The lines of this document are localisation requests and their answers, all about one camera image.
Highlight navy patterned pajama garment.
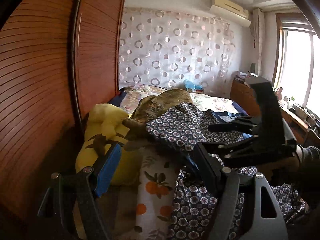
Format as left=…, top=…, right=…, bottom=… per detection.
left=146, top=102, right=305, bottom=239

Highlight brown wooden desk cabinet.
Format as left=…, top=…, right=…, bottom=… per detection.
left=230, top=77, right=308, bottom=145

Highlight small items on desk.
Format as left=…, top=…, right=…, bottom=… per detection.
left=274, top=87, right=319, bottom=131

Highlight stack of books and papers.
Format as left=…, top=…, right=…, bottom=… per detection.
left=233, top=71, right=258, bottom=83

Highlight yellow cushion with dark print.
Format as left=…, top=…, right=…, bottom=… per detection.
left=75, top=103, right=142, bottom=186

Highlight orange fruit print towel blanket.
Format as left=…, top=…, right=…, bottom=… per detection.
left=120, top=146, right=181, bottom=240

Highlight olive gold patterned pillow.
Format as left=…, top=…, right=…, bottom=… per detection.
left=122, top=88, right=193, bottom=152

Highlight floral pink bed sheet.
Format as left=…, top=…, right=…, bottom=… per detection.
left=119, top=84, right=247, bottom=115

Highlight circle patterned sheer curtain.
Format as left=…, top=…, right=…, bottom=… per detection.
left=118, top=8, right=235, bottom=97

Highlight brown wooden wardrobe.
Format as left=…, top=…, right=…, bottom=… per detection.
left=1, top=0, right=124, bottom=219

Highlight white wall air conditioner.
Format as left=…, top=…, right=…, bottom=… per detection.
left=210, top=0, right=251, bottom=28

